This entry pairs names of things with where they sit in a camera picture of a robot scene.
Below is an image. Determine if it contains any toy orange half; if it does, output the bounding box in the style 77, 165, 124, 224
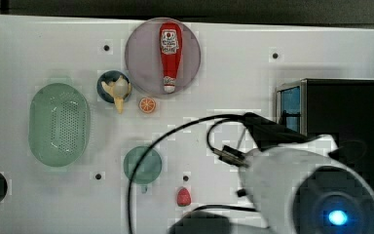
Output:
138, 97, 157, 114

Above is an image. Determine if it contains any blue glass oven door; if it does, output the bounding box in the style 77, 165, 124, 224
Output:
276, 83, 302, 133

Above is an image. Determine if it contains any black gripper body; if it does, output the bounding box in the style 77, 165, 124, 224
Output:
243, 112, 308, 151

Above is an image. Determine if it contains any green mug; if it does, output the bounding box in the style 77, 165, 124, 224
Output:
123, 146, 163, 194

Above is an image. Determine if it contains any green perforated colander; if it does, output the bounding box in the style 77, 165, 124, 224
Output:
28, 83, 91, 167

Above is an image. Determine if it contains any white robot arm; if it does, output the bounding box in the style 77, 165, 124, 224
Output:
168, 113, 374, 234

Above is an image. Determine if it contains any black toaster oven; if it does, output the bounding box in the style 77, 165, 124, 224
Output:
287, 78, 374, 190

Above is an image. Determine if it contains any red toy strawberry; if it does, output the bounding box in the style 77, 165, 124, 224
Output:
176, 187, 191, 207

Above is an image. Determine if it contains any grey round plate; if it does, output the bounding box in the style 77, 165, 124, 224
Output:
125, 18, 201, 96

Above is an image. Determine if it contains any red ketchup bottle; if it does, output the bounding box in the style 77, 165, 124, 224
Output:
159, 21, 183, 94

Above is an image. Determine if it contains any small blue bowl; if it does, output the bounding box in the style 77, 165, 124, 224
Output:
96, 70, 132, 103

